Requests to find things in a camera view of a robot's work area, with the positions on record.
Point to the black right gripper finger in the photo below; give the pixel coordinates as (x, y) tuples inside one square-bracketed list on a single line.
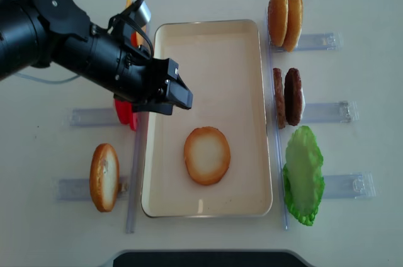
[(161, 108)]

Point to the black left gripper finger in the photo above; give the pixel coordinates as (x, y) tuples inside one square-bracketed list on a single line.
[(178, 94)]

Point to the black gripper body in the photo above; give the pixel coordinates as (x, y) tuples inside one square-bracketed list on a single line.
[(144, 79)]

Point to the bun slice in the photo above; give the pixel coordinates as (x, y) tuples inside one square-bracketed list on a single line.
[(206, 155), (104, 177)]

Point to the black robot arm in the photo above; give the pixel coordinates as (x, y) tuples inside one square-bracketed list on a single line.
[(119, 58)]

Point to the red tomato slice inner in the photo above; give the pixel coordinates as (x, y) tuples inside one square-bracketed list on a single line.
[(133, 121)]

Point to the red tomato slice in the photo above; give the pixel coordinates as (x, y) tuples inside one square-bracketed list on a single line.
[(124, 111), (133, 121)]

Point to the red tomato slice outer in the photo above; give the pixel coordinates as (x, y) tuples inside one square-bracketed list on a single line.
[(124, 111)]

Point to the orange cheese slice inner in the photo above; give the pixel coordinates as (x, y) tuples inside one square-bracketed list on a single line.
[(136, 39)]

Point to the orange cheese slice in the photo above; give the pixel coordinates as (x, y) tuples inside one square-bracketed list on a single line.
[(136, 39), (128, 4)]

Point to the orange cheese slice outer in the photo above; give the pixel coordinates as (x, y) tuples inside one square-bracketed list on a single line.
[(128, 4)]

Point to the brown meat patty thin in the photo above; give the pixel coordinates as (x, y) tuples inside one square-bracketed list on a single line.
[(279, 98)]

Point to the dark brown meat patty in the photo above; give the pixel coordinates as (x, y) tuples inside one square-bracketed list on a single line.
[(293, 97)]

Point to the green lettuce leaf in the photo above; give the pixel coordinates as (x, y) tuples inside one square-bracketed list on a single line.
[(302, 175)]

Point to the clear long strip left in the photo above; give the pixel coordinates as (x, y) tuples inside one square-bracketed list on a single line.
[(138, 163)]

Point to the clear long strip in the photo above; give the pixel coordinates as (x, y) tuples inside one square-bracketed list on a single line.
[(275, 131), (138, 163)]

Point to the cream rectangular tray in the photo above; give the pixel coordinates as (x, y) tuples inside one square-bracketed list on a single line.
[(220, 62)]

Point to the clear long strip right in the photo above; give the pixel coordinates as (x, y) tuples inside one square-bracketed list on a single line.
[(275, 131)]

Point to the bun top left of pair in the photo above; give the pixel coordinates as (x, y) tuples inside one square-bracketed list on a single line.
[(277, 21)]

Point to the bun of pair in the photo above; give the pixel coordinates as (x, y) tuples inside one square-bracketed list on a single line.
[(277, 21), (294, 25)]

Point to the bun top right of pair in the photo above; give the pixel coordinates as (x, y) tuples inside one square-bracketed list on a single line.
[(294, 25)]

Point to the black base bottom edge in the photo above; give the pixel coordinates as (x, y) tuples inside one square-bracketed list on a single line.
[(218, 257)]

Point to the clear rail holder tomato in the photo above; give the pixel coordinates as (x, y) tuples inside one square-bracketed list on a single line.
[(92, 117)]

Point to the clear rail holder left bread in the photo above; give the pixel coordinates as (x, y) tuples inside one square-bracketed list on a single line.
[(78, 190)]

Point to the clear rail holder bread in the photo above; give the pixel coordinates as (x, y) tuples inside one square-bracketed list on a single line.
[(306, 42), (78, 190)]

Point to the clear rail holder right bread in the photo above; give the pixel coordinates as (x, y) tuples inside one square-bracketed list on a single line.
[(306, 42)]

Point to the clear rail holder patties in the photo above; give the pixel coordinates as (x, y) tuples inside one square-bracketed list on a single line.
[(336, 112)]

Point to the clear rail holder lettuce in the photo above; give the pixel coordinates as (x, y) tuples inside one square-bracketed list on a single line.
[(354, 185)]

